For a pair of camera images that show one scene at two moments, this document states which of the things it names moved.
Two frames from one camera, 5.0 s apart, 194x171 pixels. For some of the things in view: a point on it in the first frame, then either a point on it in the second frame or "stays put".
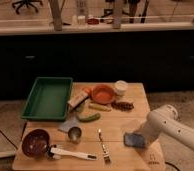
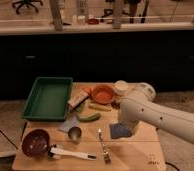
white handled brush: (56, 154) stays put
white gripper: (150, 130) to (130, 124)
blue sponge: (133, 139) to (119, 130)
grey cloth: (71, 121) stays put
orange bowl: (103, 94) stays put
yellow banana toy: (99, 107) stays put
